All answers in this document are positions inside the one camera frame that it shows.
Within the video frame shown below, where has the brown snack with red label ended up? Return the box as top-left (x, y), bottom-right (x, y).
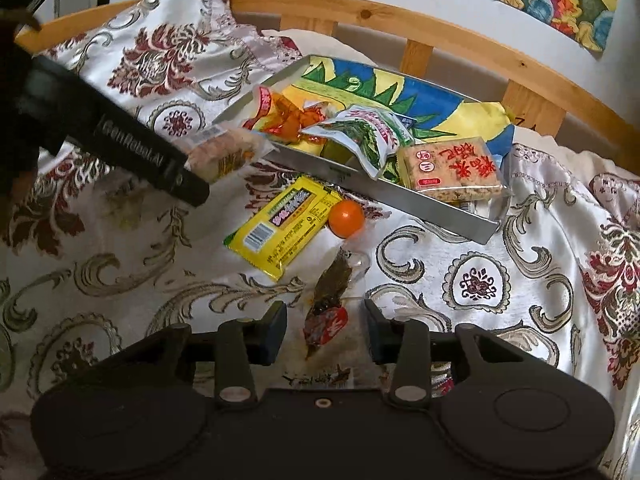
top-left (301, 246), bottom-right (372, 362)

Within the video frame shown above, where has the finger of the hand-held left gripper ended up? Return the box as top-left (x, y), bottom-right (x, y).
top-left (165, 152), bottom-right (212, 207)

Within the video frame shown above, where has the red gold snack packet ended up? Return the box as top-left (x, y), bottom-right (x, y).
top-left (243, 85), bottom-right (282, 134)

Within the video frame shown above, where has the white green snack packet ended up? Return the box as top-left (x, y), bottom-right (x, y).
top-left (299, 104), bottom-right (417, 179)

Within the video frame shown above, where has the orange wrapped snack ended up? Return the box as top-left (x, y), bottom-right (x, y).
top-left (271, 94), bottom-right (329, 146)

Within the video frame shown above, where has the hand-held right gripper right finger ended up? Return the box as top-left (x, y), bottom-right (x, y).
top-left (363, 299), bottom-right (526, 409)

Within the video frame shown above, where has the rice cracker packet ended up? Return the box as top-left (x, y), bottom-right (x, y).
top-left (395, 136), bottom-right (512, 204)

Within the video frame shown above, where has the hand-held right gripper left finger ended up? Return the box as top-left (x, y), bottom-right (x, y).
top-left (165, 301), bottom-right (289, 409)

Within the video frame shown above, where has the small orange ball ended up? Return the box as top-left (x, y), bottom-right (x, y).
top-left (327, 200), bottom-right (366, 239)

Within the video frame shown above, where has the landscape painting wall poster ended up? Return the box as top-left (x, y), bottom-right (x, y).
top-left (492, 0), bottom-right (629, 54)

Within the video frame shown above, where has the clear bread snack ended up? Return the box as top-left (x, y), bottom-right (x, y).
top-left (180, 126), bottom-right (275, 184)

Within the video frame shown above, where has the metal tray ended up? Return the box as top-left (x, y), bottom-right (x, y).
top-left (212, 53), bottom-right (517, 246)

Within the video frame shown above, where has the colourful painted cloth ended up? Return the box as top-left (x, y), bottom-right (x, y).
top-left (277, 55), bottom-right (517, 163)

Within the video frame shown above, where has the yellow snack packet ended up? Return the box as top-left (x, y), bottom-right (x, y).
top-left (223, 176), bottom-right (344, 283)

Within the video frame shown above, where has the floral satin blanket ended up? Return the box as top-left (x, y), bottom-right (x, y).
top-left (0, 0), bottom-right (640, 480)

